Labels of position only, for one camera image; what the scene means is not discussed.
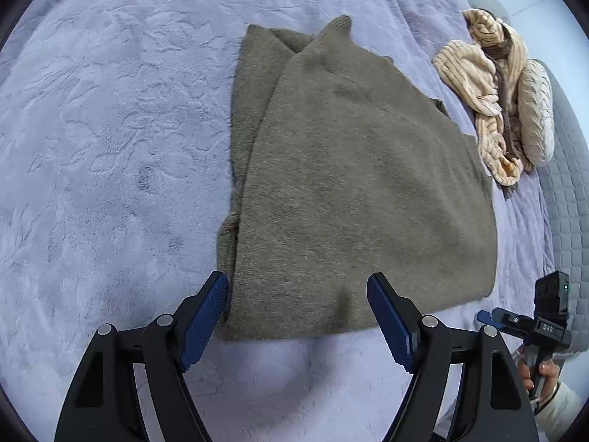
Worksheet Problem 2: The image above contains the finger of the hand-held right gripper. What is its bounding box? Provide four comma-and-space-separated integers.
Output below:
476, 308, 535, 333

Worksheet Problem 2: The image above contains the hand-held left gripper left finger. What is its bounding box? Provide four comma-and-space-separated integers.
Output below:
54, 271, 230, 442

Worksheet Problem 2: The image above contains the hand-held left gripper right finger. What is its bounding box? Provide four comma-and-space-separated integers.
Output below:
367, 273, 540, 442

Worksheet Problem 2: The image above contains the olive brown knit sweater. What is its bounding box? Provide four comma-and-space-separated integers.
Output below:
216, 15, 498, 341

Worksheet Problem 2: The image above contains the person's right forearm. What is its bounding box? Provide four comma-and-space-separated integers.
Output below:
534, 380, 586, 442

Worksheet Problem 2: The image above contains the person's right hand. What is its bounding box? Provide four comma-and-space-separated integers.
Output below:
517, 357, 560, 407

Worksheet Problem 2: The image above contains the grey quilted mattress edge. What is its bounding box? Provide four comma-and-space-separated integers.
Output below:
467, 0, 589, 314

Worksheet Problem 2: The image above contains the cream round pleated pillow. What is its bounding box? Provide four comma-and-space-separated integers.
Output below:
518, 59, 555, 172

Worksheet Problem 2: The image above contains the lilac embossed blanket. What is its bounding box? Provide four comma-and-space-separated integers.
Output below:
0, 0, 555, 442

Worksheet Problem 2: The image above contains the brown knitted scarf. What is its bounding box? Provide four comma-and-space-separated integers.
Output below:
483, 23, 523, 157

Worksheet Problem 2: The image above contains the beige striped fleece cloth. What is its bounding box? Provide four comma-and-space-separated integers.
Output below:
433, 8, 529, 187

